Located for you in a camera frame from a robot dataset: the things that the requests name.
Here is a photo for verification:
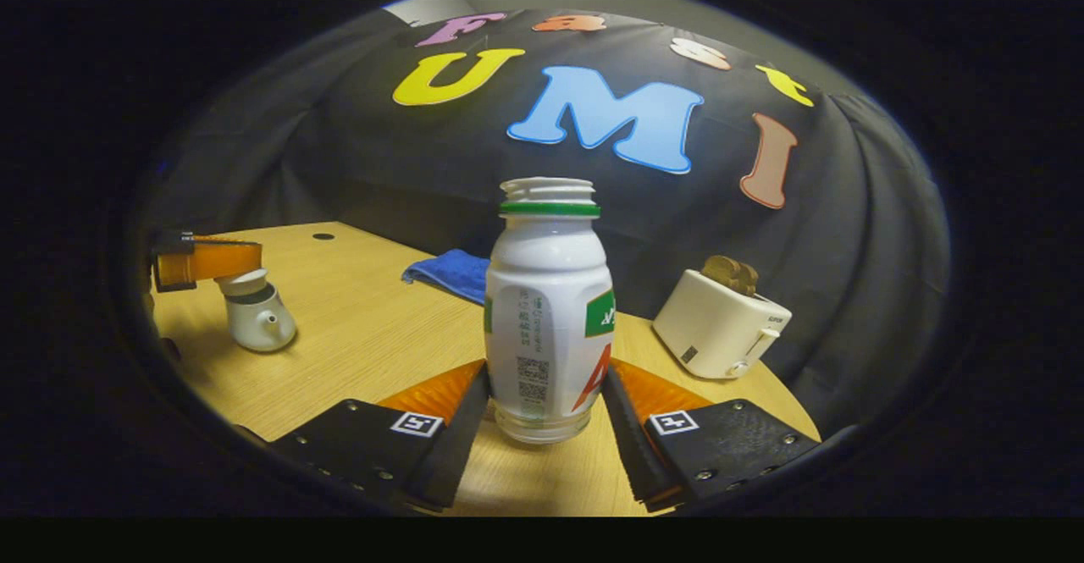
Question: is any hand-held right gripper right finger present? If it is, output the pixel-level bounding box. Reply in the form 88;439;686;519
600;358;822;513

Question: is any white toaster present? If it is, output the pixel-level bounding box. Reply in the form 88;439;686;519
652;269;794;380

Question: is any white water bottle green ring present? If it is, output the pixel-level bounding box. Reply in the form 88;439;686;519
484;177;617;445

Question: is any blue folded towel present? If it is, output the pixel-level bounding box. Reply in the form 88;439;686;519
401;248;492;306

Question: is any white ceramic teacup with spout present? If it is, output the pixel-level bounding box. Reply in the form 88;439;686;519
222;279;298;353

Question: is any white teacup lid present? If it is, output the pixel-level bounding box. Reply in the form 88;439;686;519
215;268;270;297

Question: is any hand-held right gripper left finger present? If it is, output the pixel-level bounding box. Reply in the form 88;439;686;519
269;360;492;513

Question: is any brown toast slice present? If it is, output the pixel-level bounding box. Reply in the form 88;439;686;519
701;255;760;297

